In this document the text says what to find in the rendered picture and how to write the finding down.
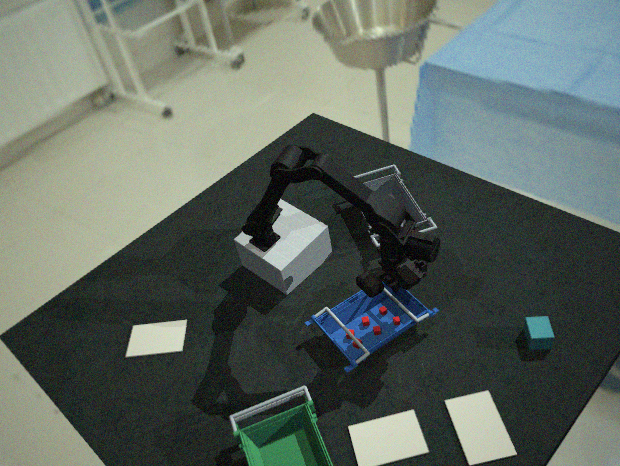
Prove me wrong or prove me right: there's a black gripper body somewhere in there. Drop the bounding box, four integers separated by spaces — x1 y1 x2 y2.
356 247 407 298

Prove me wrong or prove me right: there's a small teal block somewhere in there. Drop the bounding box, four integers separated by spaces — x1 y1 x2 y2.
524 316 555 349

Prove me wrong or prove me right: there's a blue plastic tray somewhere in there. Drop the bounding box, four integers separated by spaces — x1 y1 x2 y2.
305 280 439 373

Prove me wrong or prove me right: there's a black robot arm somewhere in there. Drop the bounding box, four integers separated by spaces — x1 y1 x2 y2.
241 144 440 290

